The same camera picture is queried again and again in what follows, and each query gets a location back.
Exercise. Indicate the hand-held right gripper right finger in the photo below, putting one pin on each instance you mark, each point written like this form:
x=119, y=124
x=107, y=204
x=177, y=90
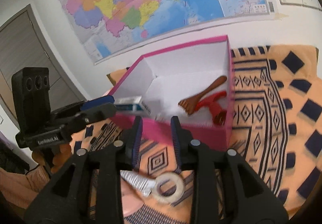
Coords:
x=176, y=143

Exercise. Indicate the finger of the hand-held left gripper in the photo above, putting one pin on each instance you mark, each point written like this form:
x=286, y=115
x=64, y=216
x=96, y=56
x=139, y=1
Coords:
x=98, y=103
x=95, y=114

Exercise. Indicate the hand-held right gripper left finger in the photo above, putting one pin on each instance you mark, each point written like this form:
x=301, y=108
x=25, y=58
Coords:
x=137, y=143

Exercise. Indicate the blue and white carton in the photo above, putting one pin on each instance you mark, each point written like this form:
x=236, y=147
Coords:
x=130, y=107

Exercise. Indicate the pink cardboard box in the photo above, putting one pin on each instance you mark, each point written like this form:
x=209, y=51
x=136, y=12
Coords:
x=208, y=138

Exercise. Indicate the wooden back scratcher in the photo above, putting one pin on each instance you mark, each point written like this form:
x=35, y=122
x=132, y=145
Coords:
x=193, y=102

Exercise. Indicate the red tape dispenser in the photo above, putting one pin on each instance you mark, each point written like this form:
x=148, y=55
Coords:
x=215, y=108

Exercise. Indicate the clear tape roll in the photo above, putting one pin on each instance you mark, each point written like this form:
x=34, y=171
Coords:
x=166, y=200

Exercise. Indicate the large pink tube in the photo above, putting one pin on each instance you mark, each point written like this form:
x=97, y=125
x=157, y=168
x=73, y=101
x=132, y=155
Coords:
x=130, y=203

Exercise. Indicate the person's left forearm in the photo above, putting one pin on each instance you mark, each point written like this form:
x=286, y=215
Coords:
x=20, y=183

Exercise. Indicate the person's left hand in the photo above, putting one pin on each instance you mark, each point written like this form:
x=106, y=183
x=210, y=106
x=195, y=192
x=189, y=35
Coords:
x=64, y=156

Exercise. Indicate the grey door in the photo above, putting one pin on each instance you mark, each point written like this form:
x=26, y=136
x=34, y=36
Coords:
x=30, y=45

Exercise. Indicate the orange patterned cloth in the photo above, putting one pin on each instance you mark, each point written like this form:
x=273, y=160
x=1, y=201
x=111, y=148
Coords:
x=276, y=113

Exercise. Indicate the colourful wall map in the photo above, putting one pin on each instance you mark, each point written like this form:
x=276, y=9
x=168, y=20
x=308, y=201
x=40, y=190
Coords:
x=151, y=0

